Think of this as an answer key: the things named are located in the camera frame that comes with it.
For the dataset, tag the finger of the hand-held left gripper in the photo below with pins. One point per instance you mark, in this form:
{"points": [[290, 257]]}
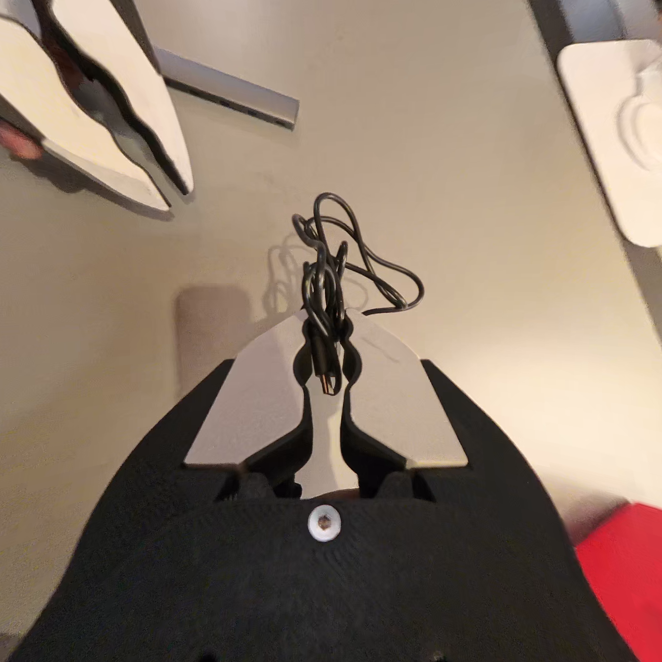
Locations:
{"points": [[134, 77], [51, 119]]}

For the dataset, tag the grey usb hub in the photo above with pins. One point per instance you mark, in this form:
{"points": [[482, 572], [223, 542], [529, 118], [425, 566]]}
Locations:
{"points": [[232, 93]]}

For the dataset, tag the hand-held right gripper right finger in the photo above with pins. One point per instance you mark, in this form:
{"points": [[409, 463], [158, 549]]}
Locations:
{"points": [[403, 408]]}

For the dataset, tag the white moulded tray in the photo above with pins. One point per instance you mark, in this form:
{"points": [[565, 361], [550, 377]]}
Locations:
{"points": [[595, 129]]}

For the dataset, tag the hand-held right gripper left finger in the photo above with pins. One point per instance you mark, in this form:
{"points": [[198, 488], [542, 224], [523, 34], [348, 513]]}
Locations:
{"points": [[258, 403]]}

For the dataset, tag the red object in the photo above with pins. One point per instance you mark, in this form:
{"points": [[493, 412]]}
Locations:
{"points": [[626, 584]]}

